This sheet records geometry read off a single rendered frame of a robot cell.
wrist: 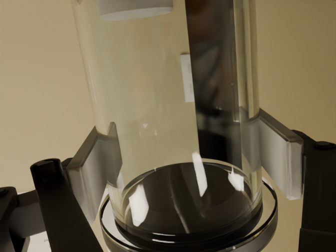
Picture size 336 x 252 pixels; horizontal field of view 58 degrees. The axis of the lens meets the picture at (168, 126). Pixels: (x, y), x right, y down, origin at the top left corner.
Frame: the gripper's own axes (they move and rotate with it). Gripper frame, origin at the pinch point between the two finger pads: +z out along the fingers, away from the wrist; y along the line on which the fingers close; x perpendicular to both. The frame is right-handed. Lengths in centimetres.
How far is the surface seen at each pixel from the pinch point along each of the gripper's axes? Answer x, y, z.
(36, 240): -43, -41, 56
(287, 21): 6, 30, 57
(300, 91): -11, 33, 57
